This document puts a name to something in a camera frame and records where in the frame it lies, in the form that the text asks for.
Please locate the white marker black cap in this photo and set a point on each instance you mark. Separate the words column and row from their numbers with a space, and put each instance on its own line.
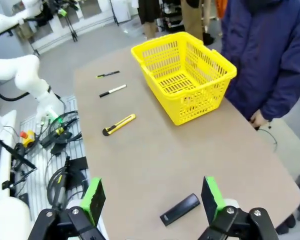
column 112, row 91

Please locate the person's left hand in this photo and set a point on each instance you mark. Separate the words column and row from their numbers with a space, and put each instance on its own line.
column 260, row 120

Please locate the person in navy jacket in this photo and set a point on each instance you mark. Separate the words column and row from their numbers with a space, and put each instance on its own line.
column 265, row 62

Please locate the black stapler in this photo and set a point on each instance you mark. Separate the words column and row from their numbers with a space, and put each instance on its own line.
column 180, row 208

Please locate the yellow emergency stop box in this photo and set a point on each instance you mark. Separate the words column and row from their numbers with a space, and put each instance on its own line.
column 28, row 140

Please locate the mannequin in orange trousers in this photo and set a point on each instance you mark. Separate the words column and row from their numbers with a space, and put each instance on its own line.
column 221, row 7

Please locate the figure in black skirt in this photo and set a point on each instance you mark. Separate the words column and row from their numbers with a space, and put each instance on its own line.
column 148, row 15

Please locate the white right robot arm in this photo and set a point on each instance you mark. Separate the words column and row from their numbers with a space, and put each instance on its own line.
column 7, row 220

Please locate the black highlighter pen yellow tip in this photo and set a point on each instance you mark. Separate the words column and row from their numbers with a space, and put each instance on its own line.
column 108, row 74

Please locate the black shelf rack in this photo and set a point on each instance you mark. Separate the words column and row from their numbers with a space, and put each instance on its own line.
column 172, row 15

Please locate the yellow plastic shopping basket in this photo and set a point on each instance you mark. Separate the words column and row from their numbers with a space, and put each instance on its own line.
column 165, row 107

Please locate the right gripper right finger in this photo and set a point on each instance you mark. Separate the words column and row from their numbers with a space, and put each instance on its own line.
column 211, row 200

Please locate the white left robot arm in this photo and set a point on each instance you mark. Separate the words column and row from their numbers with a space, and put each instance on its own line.
column 27, row 72

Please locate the black power brick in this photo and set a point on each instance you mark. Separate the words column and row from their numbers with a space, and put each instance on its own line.
column 58, row 148

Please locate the yellow utility knife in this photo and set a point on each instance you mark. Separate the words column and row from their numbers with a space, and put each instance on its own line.
column 120, row 123

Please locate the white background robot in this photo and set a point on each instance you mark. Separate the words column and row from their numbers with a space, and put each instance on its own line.
column 5, row 20

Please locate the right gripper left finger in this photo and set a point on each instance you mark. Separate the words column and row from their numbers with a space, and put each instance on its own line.
column 92, row 197

